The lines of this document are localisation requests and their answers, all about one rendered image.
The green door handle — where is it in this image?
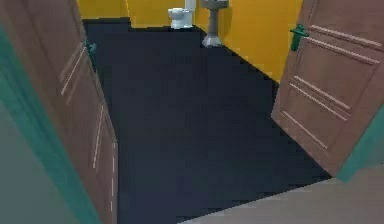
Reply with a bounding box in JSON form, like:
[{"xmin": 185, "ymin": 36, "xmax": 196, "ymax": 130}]
[
  {"xmin": 84, "ymin": 38, "xmax": 98, "ymax": 65},
  {"xmin": 289, "ymin": 23, "xmax": 310, "ymax": 53}
]

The grey pedestal sink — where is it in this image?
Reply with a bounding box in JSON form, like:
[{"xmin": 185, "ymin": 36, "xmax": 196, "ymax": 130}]
[{"xmin": 199, "ymin": 0, "xmax": 230, "ymax": 48}]

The brown panelled room door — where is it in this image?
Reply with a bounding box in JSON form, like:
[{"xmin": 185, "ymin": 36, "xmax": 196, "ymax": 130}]
[
  {"xmin": 0, "ymin": 0, "xmax": 120, "ymax": 224},
  {"xmin": 270, "ymin": 0, "xmax": 384, "ymax": 178}
]

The white toilet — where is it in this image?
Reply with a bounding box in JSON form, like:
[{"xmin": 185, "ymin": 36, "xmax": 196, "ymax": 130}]
[{"xmin": 167, "ymin": 0, "xmax": 198, "ymax": 30}]

